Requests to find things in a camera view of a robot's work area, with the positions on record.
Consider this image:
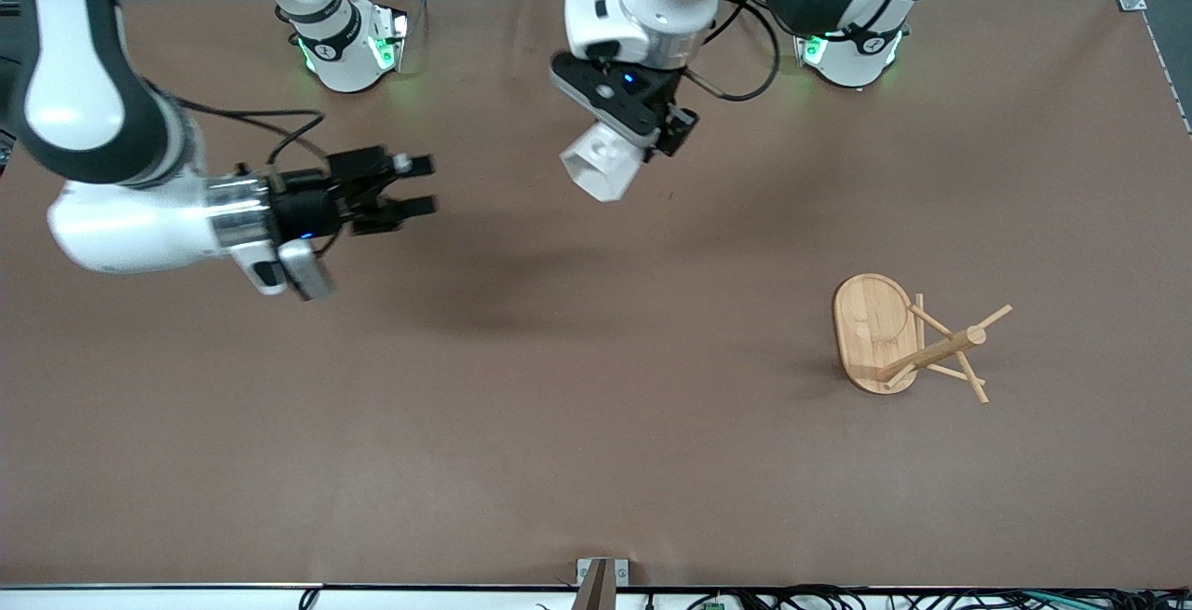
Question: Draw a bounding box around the wooden cup rack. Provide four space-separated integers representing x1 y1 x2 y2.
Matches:
832 273 1014 404

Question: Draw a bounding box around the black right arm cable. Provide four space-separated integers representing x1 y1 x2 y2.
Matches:
172 96 327 169

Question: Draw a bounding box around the white angular plastic cup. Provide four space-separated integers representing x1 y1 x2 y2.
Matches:
559 121 645 204

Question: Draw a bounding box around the metal table edge bracket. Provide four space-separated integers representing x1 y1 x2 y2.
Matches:
576 557 630 610

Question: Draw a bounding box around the black cable bundle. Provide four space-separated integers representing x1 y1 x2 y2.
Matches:
643 584 1192 610

